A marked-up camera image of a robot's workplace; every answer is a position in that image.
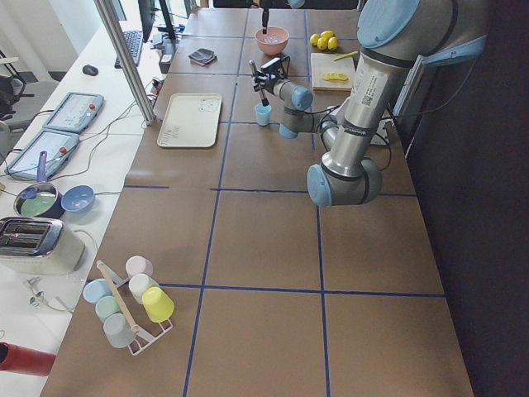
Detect black keyboard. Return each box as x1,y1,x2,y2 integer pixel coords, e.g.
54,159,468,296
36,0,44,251
122,31,143,66

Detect whole lemon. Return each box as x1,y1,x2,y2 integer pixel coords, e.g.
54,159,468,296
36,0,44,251
320,30,335,40
327,36,339,51
317,37,328,50
309,34,320,46

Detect blue bowl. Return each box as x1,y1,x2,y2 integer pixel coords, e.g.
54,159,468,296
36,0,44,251
61,185,95,213

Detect wooden cutting board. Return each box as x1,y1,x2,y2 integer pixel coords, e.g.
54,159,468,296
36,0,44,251
311,53,355,92

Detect cream bear tray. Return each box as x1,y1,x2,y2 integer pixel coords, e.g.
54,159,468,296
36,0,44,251
157,93,222,149

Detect pink plastic cup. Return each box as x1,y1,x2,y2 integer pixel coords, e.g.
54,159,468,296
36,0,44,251
125,256,154,278

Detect yellow plastic cup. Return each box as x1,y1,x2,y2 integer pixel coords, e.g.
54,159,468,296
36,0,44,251
141,286,175,323

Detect pink bowl of ice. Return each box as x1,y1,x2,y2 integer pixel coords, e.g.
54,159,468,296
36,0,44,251
255,26,290,55

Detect blue plastic cup on rack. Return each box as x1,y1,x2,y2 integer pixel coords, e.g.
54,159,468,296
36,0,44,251
83,278,112,304

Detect white plastic cup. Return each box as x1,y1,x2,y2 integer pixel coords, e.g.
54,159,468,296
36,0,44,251
128,273,160,305

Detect blue saucepan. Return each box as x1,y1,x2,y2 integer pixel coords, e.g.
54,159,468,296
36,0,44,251
13,151,65,219

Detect teach pendant near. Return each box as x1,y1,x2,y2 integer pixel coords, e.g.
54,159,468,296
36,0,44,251
6,129,79,181

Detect grey plastic cup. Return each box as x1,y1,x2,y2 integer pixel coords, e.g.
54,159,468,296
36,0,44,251
103,313,136,348

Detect black monitor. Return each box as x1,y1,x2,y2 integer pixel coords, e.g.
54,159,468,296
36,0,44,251
138,0,156,43

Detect yellow-green plastic knife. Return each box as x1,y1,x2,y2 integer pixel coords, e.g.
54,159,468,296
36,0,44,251
333,50,359,61

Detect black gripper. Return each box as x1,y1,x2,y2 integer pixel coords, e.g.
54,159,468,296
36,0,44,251
258,57,289,93
261,7,269,35

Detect steel muddler with black tip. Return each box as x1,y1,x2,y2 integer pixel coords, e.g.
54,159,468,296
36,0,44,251
249,60,269,107

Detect green plastic cup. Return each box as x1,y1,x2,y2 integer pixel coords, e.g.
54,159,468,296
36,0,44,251
95,295,122,323

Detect black computer mouse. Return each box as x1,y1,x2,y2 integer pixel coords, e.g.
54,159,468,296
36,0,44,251
82,65,98,77

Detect lemon slices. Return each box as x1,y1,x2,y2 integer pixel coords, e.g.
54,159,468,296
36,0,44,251
322,72,349,82

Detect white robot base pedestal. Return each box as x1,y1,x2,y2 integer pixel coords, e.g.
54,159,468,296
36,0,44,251
322,99,393,149

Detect teach pendant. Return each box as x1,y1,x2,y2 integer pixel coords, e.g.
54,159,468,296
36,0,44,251
43,92,104,134
6,129,79,181

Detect light blue cup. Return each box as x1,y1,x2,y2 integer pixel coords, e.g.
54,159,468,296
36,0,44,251
254,103,272,127

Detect aluminium frame post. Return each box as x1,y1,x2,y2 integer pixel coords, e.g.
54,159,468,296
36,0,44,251
94,0,155,126

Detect red bottle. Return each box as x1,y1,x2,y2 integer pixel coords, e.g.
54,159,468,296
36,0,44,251
1,342,56,376

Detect white wire cup rack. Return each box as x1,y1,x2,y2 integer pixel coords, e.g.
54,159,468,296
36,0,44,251
96,260,176,356

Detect teach pendant far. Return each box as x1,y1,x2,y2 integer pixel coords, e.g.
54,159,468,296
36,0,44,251
43,92,104,134

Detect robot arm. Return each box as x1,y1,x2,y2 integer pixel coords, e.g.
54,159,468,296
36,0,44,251
255,0,305,35
251,1,493,207

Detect grey folded cloth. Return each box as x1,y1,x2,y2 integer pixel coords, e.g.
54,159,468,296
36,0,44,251
188,48,217,66

